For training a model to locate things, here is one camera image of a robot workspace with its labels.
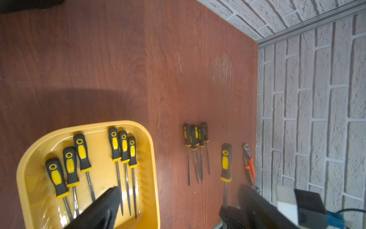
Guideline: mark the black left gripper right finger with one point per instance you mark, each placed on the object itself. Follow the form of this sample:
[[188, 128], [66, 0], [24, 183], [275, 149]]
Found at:
[[257, 213]]

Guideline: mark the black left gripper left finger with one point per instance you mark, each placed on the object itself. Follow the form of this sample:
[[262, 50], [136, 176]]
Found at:
[[101, 214]]

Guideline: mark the yellow plastic tray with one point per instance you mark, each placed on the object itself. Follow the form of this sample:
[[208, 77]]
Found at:
[[43, 210]]

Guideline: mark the black yellow file five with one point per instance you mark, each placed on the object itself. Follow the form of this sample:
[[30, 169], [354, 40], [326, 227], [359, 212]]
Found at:
[[226, 158]]

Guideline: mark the black yellow file tool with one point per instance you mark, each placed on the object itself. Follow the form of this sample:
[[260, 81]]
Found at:
[[194, 144]]

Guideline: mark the black yellow file ten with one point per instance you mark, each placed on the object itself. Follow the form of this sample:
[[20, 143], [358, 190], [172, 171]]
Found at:
[[206, 140]]

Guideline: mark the black yellow file two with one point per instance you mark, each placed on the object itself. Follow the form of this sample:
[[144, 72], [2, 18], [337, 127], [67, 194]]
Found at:
[[70, 163]]

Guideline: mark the black yellow file one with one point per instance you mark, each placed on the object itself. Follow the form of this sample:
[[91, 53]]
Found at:
[[55, 172]]

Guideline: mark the black yellow file three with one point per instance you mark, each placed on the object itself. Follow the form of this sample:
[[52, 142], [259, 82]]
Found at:
[[85, 166]]

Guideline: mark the black yellow file seven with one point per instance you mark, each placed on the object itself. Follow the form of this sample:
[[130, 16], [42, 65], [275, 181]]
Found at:
[[116, 157]]

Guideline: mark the black yellow file four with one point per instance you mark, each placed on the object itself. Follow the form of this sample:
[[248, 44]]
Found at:
[[133, 164]]

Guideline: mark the black yellow file nine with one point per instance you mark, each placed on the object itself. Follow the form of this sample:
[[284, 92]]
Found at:
[[122, 137]]

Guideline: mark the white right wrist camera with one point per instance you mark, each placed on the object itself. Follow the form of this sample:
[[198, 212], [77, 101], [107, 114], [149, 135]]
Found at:
[[306, 209]]

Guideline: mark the orange handled pliers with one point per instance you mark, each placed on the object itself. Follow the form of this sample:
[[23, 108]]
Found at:
[[249, 167]]

